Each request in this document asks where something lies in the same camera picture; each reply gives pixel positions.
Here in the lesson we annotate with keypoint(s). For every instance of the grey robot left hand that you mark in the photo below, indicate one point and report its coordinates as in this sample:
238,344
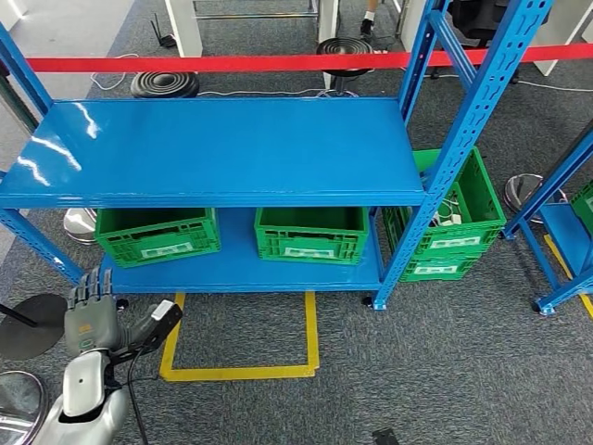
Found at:
90,325

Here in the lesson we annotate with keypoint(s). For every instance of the blue metal shelf rack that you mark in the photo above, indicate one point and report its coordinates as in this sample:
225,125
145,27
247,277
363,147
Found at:
222,147
563,230

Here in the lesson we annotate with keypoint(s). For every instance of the black pole stanchion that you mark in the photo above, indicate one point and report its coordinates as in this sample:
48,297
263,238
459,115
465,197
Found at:
32,331

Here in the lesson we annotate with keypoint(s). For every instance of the green plastic crate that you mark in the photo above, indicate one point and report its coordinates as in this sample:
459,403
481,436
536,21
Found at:
310,245
435,269
585,206
158,245
477,227

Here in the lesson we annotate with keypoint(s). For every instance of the yellow floor tape square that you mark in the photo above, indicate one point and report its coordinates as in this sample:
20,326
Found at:
241,373
558,258

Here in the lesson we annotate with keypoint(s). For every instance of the black wifi router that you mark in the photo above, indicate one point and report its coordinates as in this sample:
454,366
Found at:
167,42

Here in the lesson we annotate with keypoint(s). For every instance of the red barrier belt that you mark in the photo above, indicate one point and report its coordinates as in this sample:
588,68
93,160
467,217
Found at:
231,62

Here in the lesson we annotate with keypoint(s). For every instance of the person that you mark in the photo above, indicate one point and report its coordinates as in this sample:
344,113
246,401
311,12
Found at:
367,26

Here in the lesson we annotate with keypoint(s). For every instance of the small white charger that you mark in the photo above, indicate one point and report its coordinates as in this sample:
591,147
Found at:
454,219

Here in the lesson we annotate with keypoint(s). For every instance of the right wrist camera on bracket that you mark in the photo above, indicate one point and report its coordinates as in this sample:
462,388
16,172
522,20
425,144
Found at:
384,437

